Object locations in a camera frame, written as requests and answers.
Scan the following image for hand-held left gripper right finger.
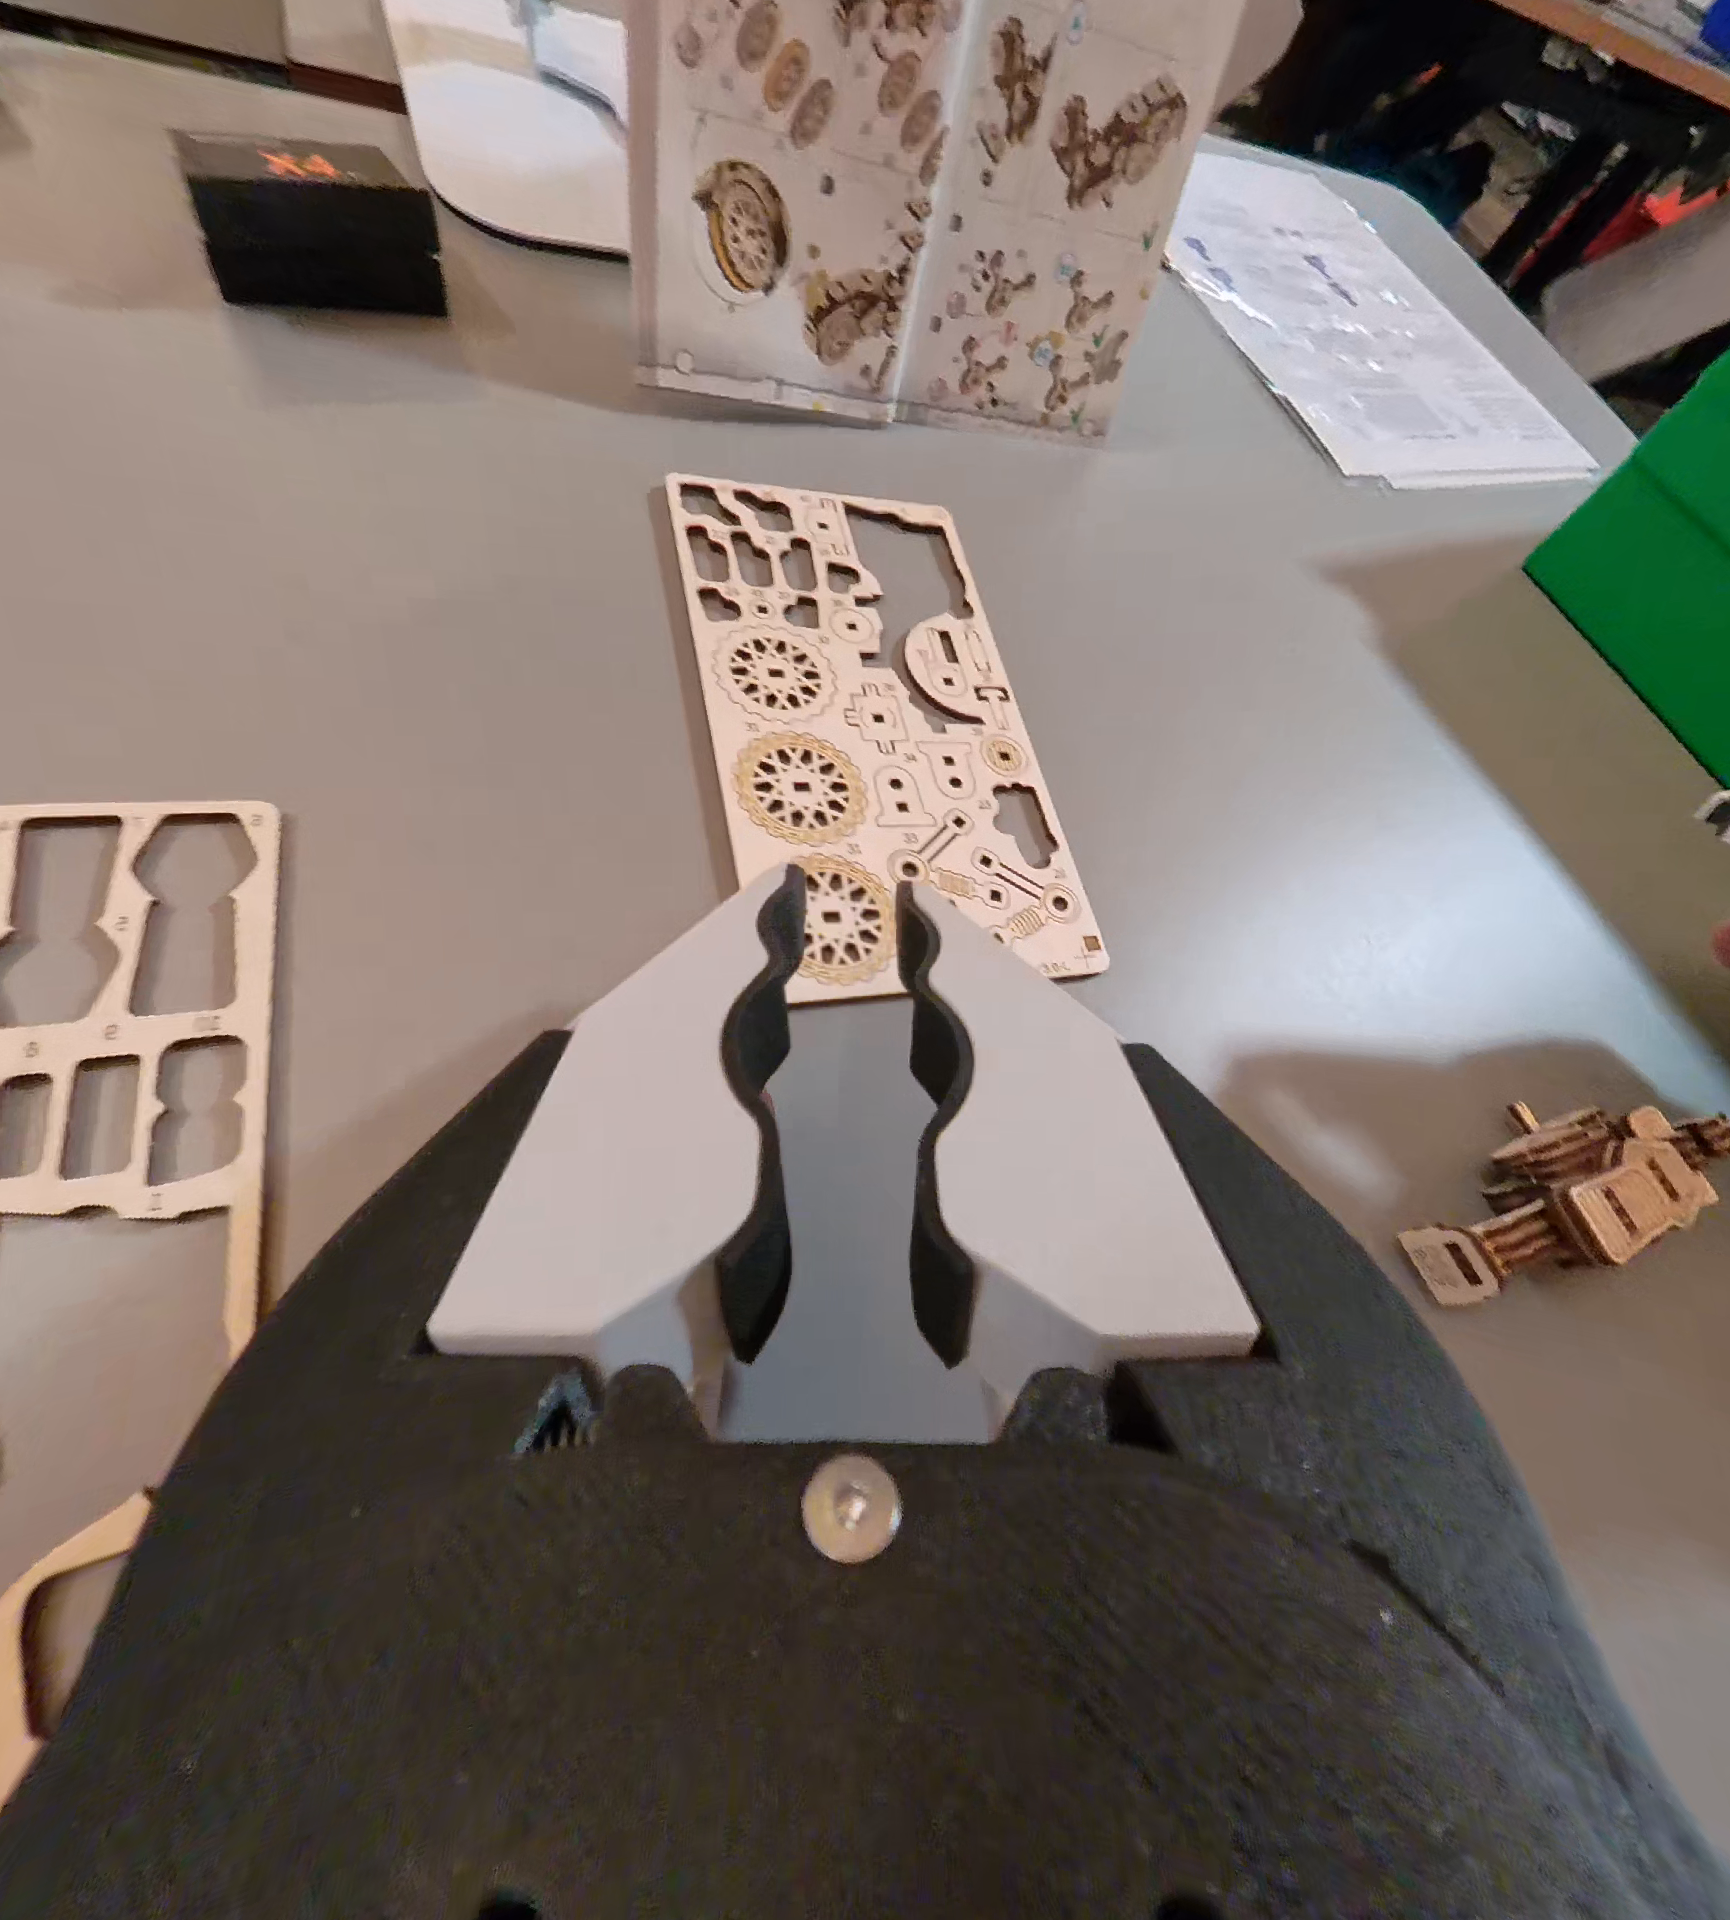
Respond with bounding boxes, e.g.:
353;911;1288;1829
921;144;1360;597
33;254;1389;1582
895;880;1268;1411

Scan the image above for background wooden table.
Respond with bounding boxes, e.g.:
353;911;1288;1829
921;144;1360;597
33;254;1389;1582
1497;0;1730;167

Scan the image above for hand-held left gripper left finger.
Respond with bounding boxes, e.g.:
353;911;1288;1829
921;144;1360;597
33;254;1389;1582
425;862;809;1434

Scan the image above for printed paper sheets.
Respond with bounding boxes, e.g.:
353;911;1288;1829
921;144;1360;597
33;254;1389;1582
1163;151;1600;494

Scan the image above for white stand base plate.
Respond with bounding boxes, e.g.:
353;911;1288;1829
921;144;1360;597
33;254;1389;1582
382;0;638;257

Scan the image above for grey cardboard box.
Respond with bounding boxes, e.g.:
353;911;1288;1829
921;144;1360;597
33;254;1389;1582
1536;183;1730;389

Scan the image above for grey desk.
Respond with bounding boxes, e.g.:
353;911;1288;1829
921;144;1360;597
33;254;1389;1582
0;30;1730;1801

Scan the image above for instruction booklet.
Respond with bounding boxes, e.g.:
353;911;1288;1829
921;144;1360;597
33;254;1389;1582
628;0;1245;440

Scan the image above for black box with orange stripe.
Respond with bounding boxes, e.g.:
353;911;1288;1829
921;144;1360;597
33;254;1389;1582
173;127;449;320

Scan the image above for wooden puzzle sheet with gears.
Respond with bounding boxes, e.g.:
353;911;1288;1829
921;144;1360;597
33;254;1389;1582
661;472;1111;1002

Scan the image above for green plastic bin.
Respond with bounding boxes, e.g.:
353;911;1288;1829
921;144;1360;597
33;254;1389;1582
1524;292;1730;788

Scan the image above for small wooden model assembly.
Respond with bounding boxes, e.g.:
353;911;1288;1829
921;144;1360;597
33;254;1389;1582
1396;1102;1730;1314

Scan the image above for wooden sheet with large cutouts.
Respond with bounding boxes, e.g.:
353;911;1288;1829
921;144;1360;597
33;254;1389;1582
0;798;286;1853

